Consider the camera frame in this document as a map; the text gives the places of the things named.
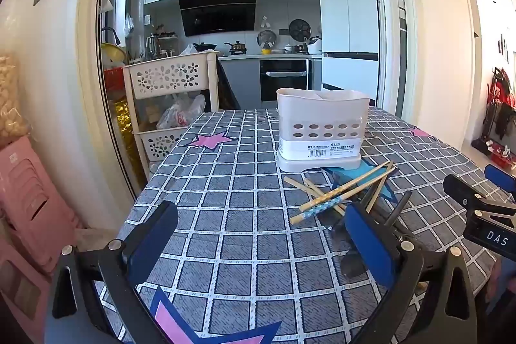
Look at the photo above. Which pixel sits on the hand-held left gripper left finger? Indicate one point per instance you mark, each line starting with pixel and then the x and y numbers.
pixel 150 247

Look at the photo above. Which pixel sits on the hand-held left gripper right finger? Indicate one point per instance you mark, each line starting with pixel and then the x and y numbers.
pixel 369 243

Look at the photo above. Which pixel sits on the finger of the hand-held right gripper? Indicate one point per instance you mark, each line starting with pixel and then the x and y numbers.
pixel 461 189
pixel 500 178

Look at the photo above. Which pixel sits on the plain bamboo chopstick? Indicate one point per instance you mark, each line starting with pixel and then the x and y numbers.
pixel 312 187
pixel 300 187
pixel 381 185

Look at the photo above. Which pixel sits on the white plastic utensil holder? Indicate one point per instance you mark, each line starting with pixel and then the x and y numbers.
pixel 322 150

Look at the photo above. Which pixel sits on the red bags and clothes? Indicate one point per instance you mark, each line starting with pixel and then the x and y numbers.
pixel 500 102

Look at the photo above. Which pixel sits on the grey checked star tablecloth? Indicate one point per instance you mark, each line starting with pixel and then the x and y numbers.
pixel 225 199

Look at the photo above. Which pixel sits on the gold foil package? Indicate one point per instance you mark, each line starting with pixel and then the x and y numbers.
pixel 125 126

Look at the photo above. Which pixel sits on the pink plastic stool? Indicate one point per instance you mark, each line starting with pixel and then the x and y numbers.
pixel 36 199
pixel 20 295

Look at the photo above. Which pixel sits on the clear plastic bag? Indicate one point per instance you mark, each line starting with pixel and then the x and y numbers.
pixel 179 114

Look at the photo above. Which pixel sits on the red container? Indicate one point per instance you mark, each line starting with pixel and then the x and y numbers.
pixel 113 82

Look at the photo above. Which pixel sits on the white flower-pattern storage cart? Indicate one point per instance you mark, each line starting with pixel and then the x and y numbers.
pixel 169 76

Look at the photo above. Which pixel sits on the black built-in oven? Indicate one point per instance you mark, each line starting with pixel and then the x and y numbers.
pixel 282 80

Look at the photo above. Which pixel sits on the grey base cabinets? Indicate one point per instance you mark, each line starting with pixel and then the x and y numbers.
pixel 242 82

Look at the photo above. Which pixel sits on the yellow basin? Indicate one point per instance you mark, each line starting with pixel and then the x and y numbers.
pixel 113 52

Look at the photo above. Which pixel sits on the white refrigerator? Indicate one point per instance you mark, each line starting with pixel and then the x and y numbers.
pixel 346 25

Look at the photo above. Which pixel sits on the bag of peanuts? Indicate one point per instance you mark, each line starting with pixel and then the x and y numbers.
pixel 12 102

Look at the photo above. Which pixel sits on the white rice cooker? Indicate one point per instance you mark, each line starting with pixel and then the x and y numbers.
pixel 315 45

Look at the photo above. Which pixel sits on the black wok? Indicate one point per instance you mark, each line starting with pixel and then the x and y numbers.
pixel 204 46

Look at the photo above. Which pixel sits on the kitchen faucet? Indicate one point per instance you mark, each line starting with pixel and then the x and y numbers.
pixel 115 33

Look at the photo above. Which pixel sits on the golden cooking pot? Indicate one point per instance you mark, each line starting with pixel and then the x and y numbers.
pixel 238 47

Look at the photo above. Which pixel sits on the round black hanging rack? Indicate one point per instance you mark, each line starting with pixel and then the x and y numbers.
pixel 300 29

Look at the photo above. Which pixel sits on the round grey steamer rack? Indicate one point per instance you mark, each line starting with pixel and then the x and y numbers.
pixel 267 38

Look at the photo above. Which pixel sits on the black range hood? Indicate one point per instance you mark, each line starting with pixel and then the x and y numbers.
pixel 217 15

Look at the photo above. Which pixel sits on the black wall decoration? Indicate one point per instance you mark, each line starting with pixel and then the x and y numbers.
pixel 503 45

